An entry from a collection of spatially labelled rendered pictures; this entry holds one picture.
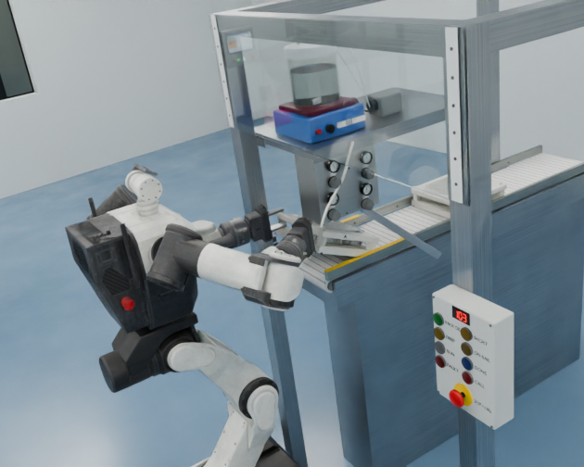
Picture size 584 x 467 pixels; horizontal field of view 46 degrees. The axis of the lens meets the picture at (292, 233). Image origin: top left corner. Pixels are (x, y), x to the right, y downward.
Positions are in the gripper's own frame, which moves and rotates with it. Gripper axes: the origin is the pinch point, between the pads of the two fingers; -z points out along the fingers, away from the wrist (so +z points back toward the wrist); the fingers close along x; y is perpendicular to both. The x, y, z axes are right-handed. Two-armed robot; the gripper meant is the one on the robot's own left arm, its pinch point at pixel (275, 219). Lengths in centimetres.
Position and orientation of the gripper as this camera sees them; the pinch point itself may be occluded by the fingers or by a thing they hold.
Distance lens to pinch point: 219.4
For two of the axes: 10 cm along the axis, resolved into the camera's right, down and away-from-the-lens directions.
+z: -9.0, 3.1, -3.1
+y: 4.1, 3.3, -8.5
